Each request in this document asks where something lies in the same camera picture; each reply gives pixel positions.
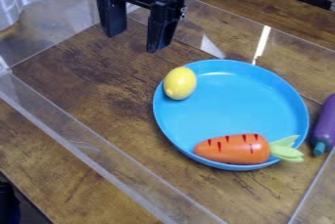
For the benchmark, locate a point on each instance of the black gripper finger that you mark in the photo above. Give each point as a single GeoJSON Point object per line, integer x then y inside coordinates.
{"type": "Point", "coordinates": [162, 21]}
{"type": "Point", "coordinates": [111, 11]}

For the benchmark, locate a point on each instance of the yellow toy lemon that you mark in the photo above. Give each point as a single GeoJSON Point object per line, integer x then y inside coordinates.
{"type": "Point", "coordinates": [180, 83]}

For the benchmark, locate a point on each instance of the blue plastic tray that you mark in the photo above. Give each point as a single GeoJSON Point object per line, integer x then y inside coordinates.
{"type": "Point", "coordinates": [240, 98]}

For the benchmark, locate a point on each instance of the orange toy carrot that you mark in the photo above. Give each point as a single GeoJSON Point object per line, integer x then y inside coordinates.
{"type": "Point", "coordinates": [248, 149]}

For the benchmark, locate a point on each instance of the purple toy eggplant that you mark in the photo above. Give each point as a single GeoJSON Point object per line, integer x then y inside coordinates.
{"type": "Point", "coordinates": [323, 133]}

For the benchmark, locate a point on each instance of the clear acrylic barrier wall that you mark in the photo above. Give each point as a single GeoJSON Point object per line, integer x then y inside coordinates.
{"type": "Point", "coordinates": [81, 146]}

